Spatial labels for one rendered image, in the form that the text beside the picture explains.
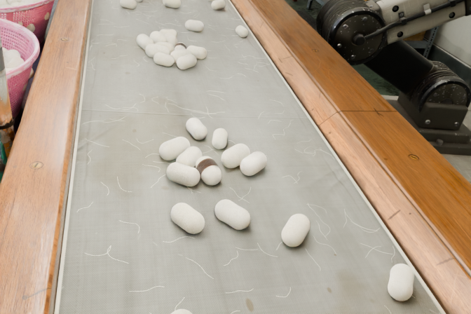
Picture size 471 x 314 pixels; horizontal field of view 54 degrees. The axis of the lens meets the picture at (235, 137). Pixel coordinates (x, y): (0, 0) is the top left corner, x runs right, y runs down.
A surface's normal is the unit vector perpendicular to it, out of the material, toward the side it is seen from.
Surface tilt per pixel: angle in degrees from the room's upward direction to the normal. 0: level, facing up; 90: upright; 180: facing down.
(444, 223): 0
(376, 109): 0
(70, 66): 0
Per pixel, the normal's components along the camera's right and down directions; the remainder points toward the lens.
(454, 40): -0.95, 0.00
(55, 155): 0.13, -0.84
